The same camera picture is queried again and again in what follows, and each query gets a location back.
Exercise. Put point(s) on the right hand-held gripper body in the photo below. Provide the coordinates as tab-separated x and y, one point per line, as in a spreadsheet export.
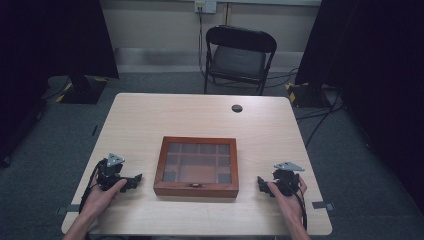
286	180

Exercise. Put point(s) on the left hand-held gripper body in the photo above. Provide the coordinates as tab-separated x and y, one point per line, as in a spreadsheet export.
111	171

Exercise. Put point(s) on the person's right hand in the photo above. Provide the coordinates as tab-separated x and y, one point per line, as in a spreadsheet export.
291	206

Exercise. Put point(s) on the person's left hand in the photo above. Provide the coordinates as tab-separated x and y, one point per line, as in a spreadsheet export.
98	200

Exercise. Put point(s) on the grey tape strip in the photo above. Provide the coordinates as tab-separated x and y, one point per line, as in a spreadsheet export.
323	205
68	209

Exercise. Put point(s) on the wooden box with glass lid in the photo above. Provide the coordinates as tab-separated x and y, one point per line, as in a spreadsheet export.
196	166

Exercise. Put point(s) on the round black table grommet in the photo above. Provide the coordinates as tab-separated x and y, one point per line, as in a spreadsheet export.
237	108

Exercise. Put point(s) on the black stand base striped tape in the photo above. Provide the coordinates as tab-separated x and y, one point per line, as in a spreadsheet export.
308	95
83	90

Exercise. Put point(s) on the black folding chair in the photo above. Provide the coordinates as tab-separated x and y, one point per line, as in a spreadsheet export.
238	60

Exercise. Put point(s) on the black curtain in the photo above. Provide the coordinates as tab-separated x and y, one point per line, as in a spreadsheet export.
376	66
50	43

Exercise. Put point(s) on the white wall socket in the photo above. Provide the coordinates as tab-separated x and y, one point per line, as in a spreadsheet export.
206	6

